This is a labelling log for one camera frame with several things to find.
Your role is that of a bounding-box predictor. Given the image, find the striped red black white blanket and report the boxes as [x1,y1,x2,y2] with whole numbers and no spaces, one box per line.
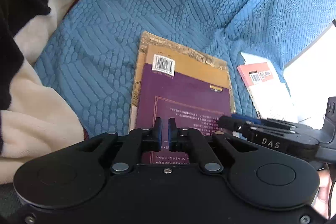
[1,0,85,184]

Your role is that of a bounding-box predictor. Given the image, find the white envelope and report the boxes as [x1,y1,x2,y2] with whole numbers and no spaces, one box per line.
[241,52,310,126]

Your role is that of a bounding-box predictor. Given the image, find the blue textured sofa cover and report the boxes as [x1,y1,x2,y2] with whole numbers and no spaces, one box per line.
[35,0,335,137]

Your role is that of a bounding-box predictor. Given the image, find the purple and yellow book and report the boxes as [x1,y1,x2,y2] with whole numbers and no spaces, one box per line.
[135,44,232,164]

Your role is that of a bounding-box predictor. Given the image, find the person's right hand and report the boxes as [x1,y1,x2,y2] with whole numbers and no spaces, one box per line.
[311,169,332,219]

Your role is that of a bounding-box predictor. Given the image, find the orange and white book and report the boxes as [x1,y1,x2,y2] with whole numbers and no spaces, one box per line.
[237,63,298,123]

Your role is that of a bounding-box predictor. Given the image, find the painting cover book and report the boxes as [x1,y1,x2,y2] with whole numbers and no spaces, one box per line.
[127,31,236,135]

